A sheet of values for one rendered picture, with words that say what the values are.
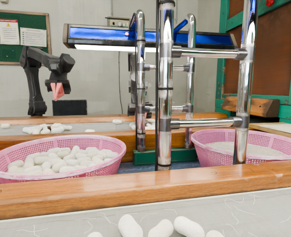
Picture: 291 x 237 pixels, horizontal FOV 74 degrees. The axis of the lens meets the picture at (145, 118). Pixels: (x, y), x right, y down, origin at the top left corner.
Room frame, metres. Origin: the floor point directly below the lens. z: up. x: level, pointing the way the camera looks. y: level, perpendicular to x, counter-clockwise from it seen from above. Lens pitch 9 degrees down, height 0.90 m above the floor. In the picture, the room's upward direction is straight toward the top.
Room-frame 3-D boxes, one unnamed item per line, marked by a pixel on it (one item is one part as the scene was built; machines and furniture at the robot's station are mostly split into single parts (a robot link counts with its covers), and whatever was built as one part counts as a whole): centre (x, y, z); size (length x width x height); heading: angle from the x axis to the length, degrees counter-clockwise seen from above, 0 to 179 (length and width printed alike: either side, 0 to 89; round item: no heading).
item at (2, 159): (0.41, 0.18, 0.72); 0.27 x 0.27 x 0.10
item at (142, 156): (0.65, -0.05, 0.90); 0.20 x 0.19 x 0.45; 101
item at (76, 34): (0.73, -0.04, 1.08); 0.62 x 0.08 x 0.07; 101
